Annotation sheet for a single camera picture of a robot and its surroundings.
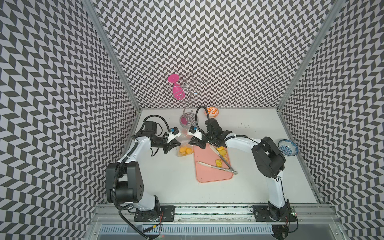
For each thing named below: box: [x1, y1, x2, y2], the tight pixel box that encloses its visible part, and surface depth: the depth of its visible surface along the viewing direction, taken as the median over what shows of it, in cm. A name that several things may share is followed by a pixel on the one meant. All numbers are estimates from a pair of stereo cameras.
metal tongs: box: [196, 145, 238, 175], surface depth 89 cm
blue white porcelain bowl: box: [278, 139, 299, 157], surface depth 95 cm
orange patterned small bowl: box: [204, 106, 220, 119], surface depth 115 cm
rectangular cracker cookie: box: [215, 159, 222, 167], surface depth 91 cm
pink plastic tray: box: [193, 143, 233, 183], surface depth 90 cm
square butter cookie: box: [219, 149, 227, 157], surface depth 95 cm
